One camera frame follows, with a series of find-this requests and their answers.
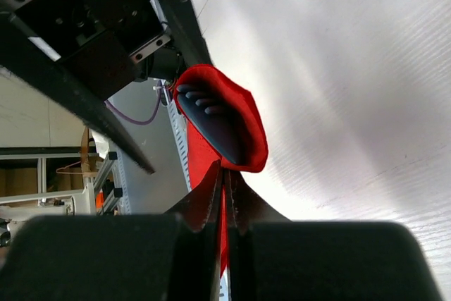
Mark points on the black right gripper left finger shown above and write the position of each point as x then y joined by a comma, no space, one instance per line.
169,256

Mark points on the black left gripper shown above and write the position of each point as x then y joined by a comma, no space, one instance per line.
105,44

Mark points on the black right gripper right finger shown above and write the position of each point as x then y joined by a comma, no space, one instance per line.
273,258

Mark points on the red paper napkin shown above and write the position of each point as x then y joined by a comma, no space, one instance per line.
246,121

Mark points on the blue plastic fork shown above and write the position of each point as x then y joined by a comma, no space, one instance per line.
212,118

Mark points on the aluminium mounting rail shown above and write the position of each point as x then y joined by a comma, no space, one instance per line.
109,195

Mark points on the white slotted cable duct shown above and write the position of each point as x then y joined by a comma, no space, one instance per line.
178,124

